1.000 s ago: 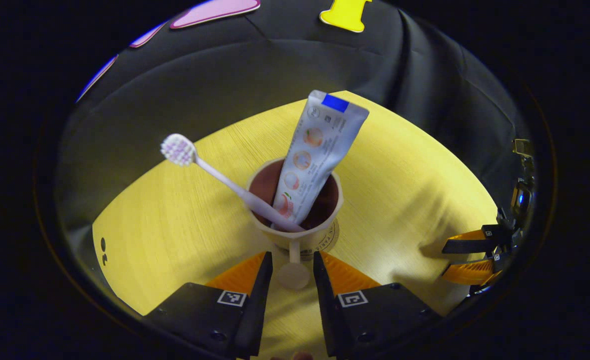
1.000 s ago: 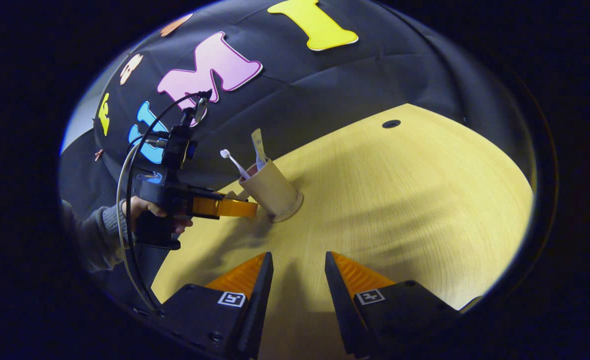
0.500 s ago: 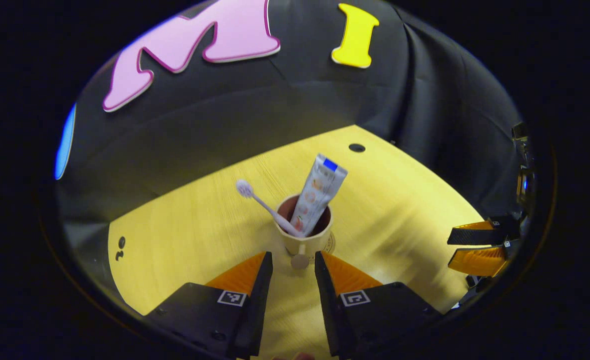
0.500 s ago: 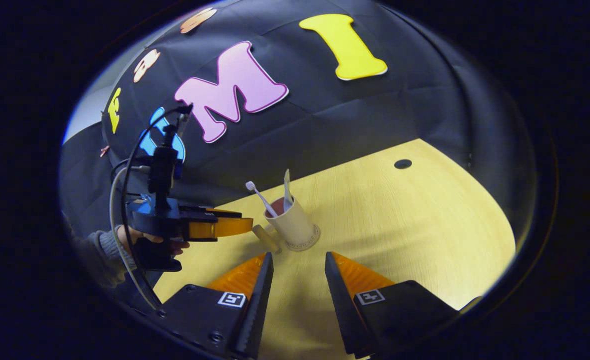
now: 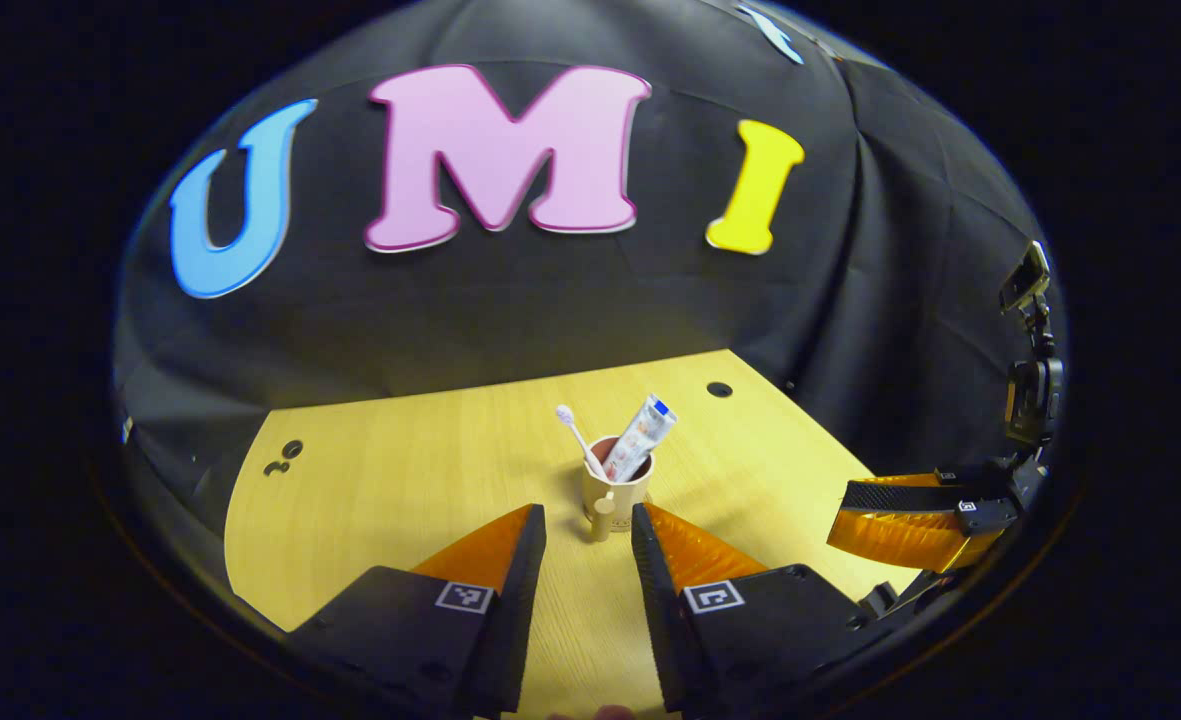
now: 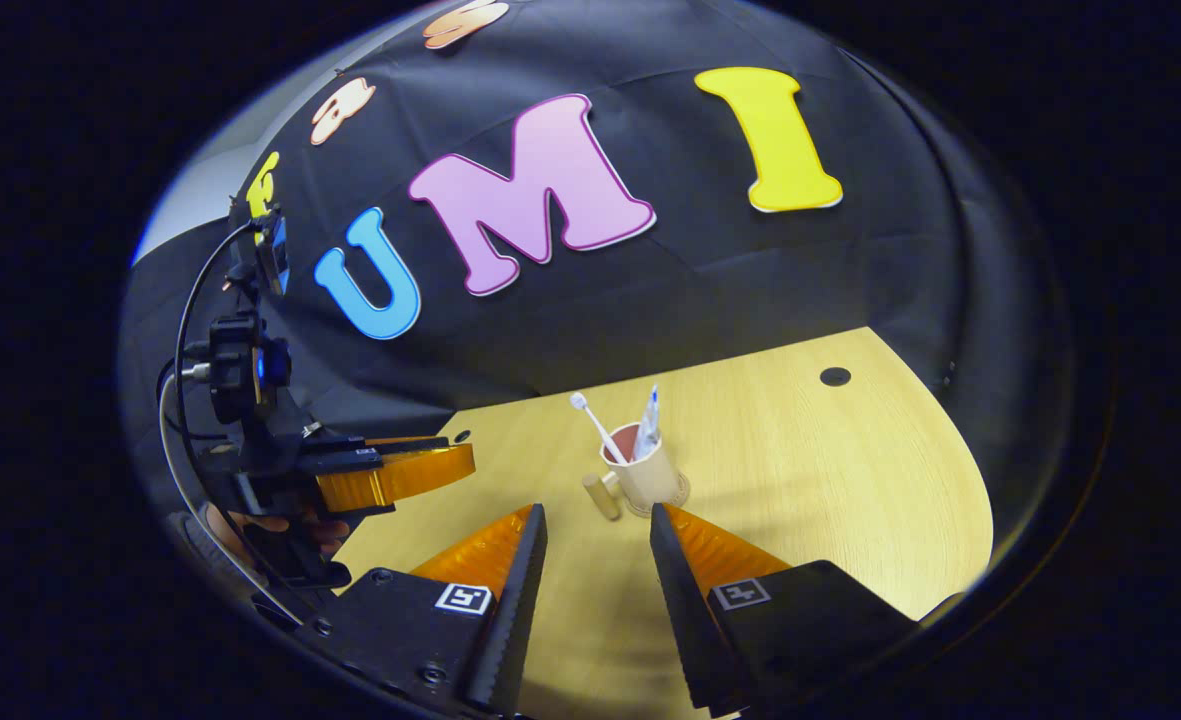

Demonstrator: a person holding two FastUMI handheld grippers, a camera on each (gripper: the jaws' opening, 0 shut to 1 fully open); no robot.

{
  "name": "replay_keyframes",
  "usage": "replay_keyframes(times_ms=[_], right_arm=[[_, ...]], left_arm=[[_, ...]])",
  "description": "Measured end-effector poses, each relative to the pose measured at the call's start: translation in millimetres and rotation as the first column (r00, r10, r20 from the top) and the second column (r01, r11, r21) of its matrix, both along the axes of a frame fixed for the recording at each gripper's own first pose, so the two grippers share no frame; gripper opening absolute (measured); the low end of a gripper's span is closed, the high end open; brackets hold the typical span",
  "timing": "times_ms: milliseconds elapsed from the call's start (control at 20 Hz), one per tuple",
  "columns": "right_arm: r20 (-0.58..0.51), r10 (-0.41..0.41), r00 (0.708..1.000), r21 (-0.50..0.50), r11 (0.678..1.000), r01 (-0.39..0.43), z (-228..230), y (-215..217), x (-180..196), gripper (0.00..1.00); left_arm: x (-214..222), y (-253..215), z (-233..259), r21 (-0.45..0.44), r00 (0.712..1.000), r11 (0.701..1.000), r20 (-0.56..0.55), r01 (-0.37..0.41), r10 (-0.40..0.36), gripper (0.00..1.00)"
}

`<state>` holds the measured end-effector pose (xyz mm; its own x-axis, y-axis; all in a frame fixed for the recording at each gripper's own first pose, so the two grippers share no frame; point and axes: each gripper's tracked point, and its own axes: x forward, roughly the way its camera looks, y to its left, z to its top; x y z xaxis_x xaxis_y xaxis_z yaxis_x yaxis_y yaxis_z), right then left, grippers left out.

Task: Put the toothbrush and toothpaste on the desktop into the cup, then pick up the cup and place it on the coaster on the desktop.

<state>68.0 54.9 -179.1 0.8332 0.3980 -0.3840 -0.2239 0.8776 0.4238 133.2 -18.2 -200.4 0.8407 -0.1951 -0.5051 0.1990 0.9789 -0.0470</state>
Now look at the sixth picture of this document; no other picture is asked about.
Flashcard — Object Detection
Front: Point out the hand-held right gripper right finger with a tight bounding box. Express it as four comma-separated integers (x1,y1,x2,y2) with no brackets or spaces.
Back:
650,502,966,719

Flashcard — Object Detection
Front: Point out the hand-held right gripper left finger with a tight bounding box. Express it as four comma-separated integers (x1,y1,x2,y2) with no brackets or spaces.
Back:
312,503,549,716

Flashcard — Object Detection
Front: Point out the round cork coaster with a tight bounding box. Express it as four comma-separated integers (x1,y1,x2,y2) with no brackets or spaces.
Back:
622,470,692,519

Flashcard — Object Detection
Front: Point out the beige cup with wooden handle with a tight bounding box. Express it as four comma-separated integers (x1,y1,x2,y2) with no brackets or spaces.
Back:
582,422,686,522

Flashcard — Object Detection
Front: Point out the white toothpaste tube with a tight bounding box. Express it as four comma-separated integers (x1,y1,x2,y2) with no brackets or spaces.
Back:
632,385,663,461

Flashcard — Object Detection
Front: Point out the white toothbrush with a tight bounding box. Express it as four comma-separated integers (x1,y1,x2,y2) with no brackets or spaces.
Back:
568,392,629,466

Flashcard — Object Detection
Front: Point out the wooden desktop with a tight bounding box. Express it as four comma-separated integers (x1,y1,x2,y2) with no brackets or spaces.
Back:
333,326,996,720

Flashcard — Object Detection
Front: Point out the black backdrop cloth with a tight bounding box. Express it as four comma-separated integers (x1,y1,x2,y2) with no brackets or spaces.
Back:
118,0,1076,521

